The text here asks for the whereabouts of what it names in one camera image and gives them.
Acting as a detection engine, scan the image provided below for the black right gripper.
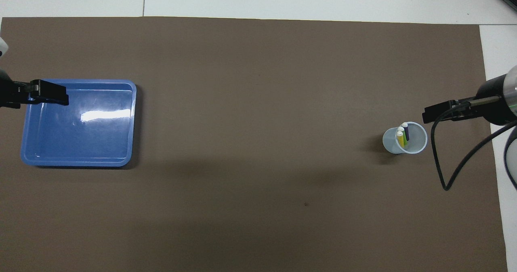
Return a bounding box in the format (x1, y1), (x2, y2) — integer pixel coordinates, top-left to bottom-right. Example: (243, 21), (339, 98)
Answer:
(422, 74), (517, 126)

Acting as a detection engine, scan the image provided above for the brown table mat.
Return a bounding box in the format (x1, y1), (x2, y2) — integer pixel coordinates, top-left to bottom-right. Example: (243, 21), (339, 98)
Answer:
(0, 17), (509, 272)

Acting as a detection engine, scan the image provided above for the blue plastic tray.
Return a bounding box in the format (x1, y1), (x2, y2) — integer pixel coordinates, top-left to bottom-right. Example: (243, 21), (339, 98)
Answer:
(20, 79), (137, 167)

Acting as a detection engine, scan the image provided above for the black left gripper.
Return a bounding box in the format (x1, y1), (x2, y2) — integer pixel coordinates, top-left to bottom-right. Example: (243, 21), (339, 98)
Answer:
(0, 69), (69, 109)

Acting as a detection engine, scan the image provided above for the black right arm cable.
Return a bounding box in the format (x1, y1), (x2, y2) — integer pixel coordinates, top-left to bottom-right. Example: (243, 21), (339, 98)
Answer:
(431, 98), (517, 191)

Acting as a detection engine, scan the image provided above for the translucent plastic cup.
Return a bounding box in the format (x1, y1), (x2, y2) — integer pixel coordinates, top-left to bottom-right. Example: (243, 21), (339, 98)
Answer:
(382, 121), (428, 155)

